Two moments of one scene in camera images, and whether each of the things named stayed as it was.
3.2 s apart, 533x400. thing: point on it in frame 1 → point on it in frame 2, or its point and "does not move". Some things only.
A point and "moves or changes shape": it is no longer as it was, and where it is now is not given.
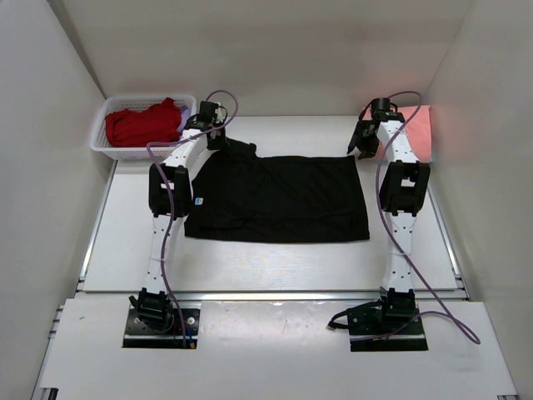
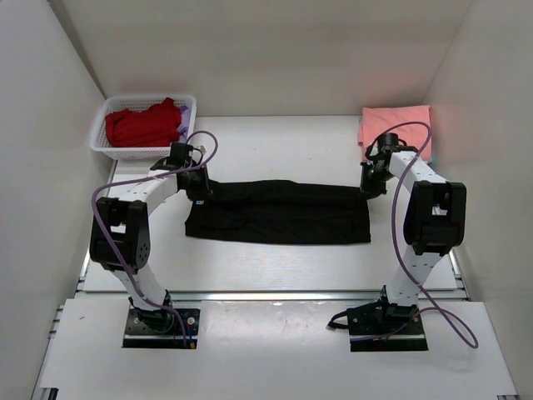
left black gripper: (223, 142) → (205, 190)
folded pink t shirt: (419, 131) does not move
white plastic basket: (98, 140) does not move
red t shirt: (156, 125) does not move
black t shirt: (236, 194) moves or changes shape
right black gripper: (364, 152) → (366, 190)
